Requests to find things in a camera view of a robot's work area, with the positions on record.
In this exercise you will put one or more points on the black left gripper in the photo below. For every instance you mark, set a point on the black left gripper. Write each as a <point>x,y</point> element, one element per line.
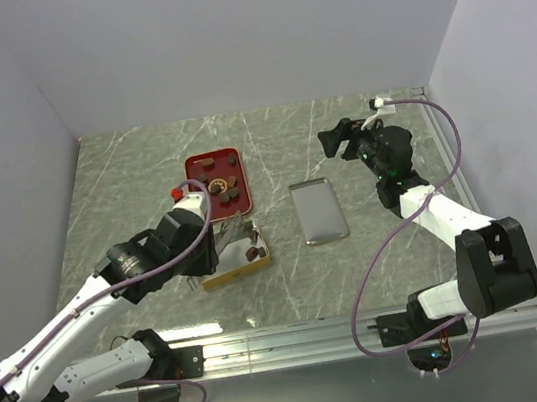
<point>209,259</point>

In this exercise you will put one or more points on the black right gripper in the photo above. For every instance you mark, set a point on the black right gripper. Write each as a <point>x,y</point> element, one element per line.
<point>346,130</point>

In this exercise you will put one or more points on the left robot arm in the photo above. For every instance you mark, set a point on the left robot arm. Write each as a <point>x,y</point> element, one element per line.
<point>44,370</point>

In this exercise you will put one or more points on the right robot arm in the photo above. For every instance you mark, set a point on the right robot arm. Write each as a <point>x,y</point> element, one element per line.
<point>495,266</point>

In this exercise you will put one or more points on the light brown round chocolate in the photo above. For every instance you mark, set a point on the light brown round chocolate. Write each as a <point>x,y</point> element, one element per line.
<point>206,163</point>

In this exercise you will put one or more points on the gold tin box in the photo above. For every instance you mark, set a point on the gold tin box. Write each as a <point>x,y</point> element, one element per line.
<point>243,265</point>

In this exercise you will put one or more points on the red rectangular tray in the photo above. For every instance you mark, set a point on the red rectangular tray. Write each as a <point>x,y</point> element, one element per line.
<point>223,173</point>

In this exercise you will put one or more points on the silver tin lid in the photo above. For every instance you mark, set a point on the silver tin lid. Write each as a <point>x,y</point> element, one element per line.
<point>318,211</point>

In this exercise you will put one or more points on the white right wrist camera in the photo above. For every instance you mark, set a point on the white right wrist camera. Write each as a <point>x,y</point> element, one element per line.
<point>380,106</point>

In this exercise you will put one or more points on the aluminium mounting rail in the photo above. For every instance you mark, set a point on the aluminium mounting rail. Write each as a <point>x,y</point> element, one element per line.
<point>318,341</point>

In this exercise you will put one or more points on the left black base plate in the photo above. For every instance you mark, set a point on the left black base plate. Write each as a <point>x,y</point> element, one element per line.
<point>180,363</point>

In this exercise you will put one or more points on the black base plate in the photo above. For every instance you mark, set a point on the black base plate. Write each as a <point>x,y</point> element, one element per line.
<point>401,328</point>
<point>180,363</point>

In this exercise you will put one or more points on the black box under rail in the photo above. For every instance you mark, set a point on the black box under rail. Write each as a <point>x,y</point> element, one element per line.
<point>160,394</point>

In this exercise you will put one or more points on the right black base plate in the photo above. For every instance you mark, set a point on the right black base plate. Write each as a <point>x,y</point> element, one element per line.
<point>401,328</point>

